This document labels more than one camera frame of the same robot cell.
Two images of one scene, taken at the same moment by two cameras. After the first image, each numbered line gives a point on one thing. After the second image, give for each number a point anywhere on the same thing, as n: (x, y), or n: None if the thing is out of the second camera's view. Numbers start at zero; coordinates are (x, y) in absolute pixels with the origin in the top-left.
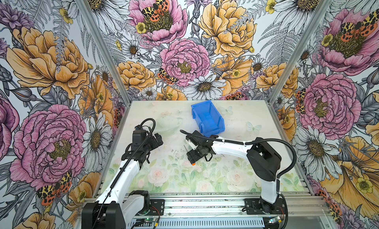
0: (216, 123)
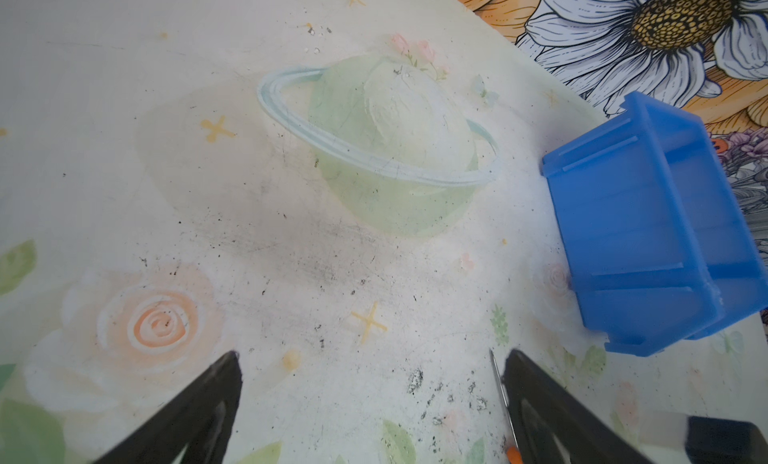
0: (659, 249)
